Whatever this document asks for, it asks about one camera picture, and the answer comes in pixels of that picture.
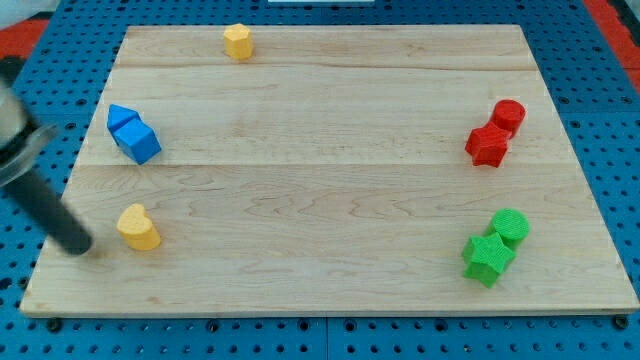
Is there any blue cube block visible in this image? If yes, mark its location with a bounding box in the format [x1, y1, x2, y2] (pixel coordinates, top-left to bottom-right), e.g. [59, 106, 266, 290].
[114, 120, 162, 165]

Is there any red star block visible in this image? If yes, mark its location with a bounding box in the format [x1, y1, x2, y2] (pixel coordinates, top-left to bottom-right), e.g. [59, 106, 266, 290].
[465, 122, 512, 168]

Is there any yellow heart block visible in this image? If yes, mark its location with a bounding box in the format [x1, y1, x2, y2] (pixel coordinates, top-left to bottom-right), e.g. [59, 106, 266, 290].
[116, 203, 161, 251]

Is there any red cylinder block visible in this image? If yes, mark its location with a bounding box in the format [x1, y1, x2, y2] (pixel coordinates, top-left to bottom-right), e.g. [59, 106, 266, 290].
[489, 99, 526, 138]

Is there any green star block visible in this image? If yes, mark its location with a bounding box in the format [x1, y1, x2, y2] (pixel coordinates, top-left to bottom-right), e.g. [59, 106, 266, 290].
[461, 233, 516, 288]

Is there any wooden board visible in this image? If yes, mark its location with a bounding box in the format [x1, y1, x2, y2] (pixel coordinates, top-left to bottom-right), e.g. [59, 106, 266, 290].
[20, 25, 639, 318]

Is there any green cylinder block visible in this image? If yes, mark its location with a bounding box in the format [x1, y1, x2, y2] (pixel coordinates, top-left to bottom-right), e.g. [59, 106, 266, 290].
[484, 208, 530, 251]

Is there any clear disc tool mount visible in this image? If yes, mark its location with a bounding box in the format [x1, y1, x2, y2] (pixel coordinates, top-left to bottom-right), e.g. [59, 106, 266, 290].
[1, 70, 56, 187]

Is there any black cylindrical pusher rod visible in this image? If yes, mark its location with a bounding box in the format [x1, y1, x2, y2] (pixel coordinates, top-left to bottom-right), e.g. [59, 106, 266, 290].
[4, 170, 93, 255]

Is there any yellow hexagon block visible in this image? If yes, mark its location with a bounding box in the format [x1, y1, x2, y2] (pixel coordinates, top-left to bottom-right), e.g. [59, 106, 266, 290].
[223, 23, 254, 60]

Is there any blue triangle block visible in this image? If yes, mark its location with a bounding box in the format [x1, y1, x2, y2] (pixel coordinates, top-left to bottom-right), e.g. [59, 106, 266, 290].
[106, 104, 140, 144]

